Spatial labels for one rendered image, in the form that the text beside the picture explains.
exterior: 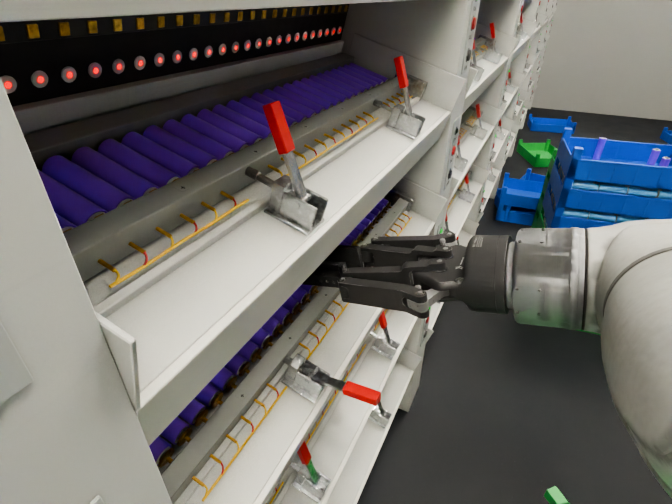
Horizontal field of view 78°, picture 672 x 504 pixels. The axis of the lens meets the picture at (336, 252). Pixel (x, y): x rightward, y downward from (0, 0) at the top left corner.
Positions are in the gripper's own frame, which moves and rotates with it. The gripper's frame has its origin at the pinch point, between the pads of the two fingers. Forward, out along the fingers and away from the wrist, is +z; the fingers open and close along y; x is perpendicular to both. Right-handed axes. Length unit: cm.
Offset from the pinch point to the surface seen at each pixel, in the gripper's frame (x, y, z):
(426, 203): 5.2, -31.0, -2.9
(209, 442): 3.8, 22.3, 0.3
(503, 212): 58, -148, 0
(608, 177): 20, -82, -34
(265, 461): 8.1, 20.0, -2.3
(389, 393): 45, -22, 7
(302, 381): 6.2, 12.3, -2.2
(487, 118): 6, -101, -3
